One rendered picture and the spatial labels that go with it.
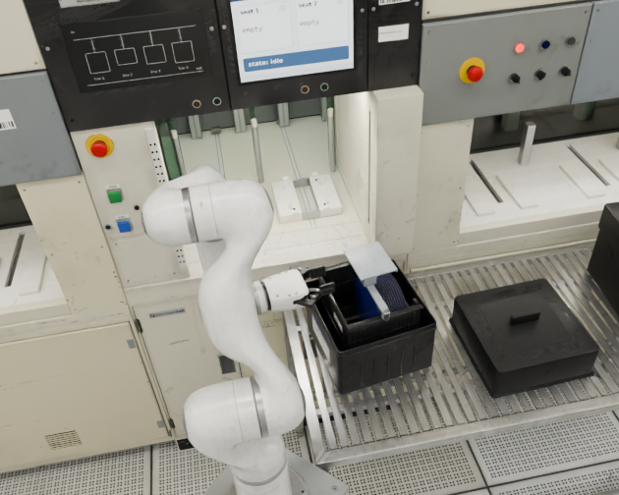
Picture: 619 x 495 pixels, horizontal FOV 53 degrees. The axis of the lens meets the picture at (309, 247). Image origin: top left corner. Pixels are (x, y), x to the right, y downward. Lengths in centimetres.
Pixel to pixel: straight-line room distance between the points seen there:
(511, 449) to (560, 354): 90
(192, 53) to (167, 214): 56
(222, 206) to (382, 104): 67
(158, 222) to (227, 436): 41
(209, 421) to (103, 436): 132
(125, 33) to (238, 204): 59
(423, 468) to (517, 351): 89
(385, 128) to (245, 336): 75
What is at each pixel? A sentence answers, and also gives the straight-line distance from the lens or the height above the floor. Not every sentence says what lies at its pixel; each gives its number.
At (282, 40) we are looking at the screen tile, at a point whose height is 156.
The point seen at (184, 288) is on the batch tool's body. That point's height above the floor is 84.
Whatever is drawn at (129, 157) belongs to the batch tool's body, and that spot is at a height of 131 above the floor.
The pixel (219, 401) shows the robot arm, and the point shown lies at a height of 118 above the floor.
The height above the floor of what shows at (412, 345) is 88.
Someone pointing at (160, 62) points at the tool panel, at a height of 155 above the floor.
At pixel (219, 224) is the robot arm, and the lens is 107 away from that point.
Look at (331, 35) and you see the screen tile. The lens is 155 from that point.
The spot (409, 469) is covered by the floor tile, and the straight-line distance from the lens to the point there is 246.
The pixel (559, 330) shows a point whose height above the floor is 86.
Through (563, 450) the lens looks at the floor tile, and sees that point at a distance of 262.
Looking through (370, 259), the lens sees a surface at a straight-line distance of 157.
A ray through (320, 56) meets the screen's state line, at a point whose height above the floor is 151.
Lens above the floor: 212
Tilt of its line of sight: 40 degrees down
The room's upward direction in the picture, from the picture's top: 4 degrees counter-clockwise
